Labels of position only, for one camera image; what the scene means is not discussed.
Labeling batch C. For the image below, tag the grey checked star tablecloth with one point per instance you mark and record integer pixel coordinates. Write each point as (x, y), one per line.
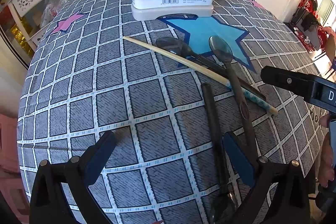
(105, 82)

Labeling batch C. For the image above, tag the wooden chopstick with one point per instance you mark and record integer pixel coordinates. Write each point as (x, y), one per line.
(183, 64)

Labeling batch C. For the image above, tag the clear plastic bags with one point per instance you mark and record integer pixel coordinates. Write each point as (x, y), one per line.
(55, 7)

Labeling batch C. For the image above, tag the person's right hand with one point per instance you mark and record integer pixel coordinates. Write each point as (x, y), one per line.
(326, 163)

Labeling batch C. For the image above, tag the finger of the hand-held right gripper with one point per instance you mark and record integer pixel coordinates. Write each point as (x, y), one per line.
(286, 81)

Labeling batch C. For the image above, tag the gold foil packs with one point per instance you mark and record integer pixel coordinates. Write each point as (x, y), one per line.
(19, 33)

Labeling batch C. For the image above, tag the pile of red bags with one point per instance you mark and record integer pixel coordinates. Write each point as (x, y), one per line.
(315, 22)

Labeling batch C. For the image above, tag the dark translucent plastic spoon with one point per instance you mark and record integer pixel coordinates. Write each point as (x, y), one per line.
(212, 119)
(220, 48)
(169, 44)

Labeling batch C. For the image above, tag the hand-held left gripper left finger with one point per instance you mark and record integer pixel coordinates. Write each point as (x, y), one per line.
(101, 153)

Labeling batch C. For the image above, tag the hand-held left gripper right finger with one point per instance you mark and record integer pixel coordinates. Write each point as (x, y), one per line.
(237, 158)

